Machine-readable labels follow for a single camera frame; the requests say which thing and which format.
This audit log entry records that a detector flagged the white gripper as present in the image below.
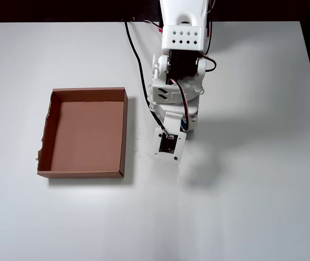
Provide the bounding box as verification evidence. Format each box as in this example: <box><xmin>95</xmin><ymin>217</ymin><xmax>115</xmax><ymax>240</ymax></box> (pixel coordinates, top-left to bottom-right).
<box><xmin>149</xmin><ymin>94</ymin><xmax>201</xmax><ymax>132</ymax></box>

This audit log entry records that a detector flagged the brown cardboard box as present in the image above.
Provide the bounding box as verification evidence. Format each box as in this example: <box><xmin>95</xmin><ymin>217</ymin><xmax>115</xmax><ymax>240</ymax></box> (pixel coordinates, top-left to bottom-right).
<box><xmin>36</xmin><ymin>86</ymin><xmax>129</xmax><ymax>179</ymax></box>

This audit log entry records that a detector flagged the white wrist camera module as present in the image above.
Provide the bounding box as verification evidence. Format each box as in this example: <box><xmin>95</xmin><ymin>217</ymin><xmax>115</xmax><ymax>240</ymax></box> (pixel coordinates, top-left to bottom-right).
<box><xmin>147</xmin><ymin>110</ymin><xmax>188</xmax><ymax>164</ymax></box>

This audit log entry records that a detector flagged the red white black servo wire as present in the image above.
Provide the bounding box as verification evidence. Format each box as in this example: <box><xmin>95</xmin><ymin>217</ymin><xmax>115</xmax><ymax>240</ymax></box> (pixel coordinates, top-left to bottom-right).
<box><xmin>143</xmin><ymin>20</ymin><xmax>163</xmax><ymax>35</ymax></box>
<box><xmin>197</xmin><ymin>52</ymin><xmax>217</xmax><ymax>73</ymax></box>
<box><xmin>170</xmin><ymin>78</ymin><xmax>193</xmax><ymax>133</ymax></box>

